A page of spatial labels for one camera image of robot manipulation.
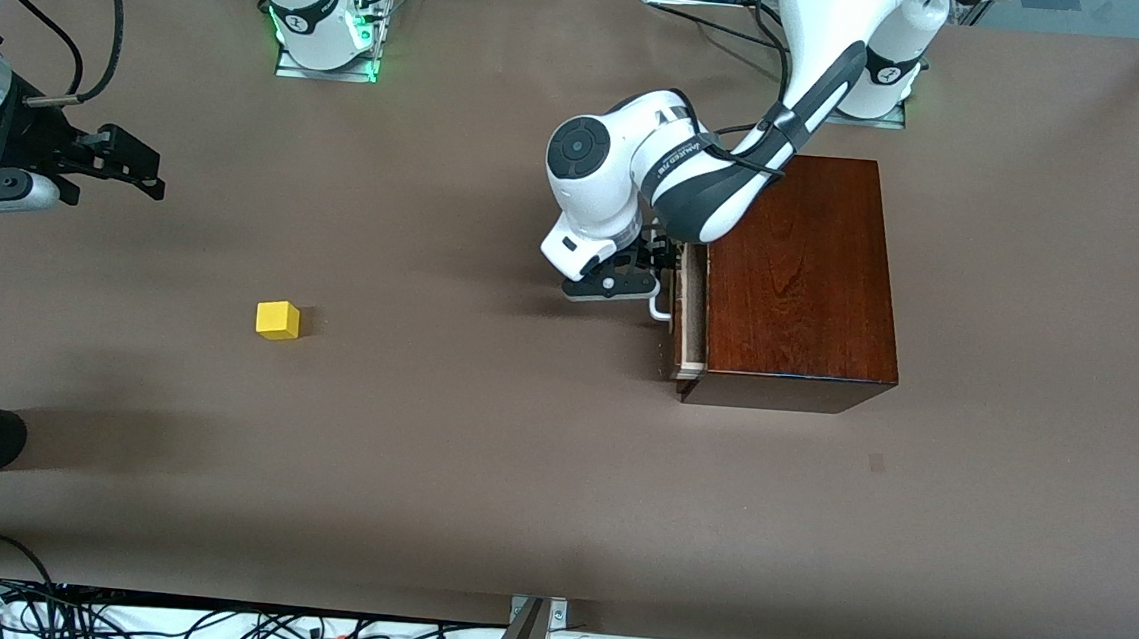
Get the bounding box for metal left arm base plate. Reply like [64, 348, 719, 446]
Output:
[824, 95, 909, 131]

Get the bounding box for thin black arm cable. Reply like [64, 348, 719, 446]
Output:
[0, 0, 90, 98]

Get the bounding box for metal corner bracket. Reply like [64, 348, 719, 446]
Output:
[508, 594, 570, 627]

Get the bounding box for dark brown wooden cabinet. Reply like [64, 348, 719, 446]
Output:
[676, 148, 914, 419]

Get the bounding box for yellow wooden block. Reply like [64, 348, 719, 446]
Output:
[254, 299, 302, 344]

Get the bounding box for black cable on table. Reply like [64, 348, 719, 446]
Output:
[644, 0, 798, 87]

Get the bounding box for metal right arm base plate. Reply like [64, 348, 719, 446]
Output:
[274, 0, 384, 85]

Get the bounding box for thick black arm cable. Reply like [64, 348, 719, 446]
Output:
[26, 0, 169, 117]

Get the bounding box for tangled black cables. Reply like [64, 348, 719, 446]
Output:
[0, 570, 331, 639]

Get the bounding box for light wooden drawer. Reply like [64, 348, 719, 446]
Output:
[663, 242, 717, 383]

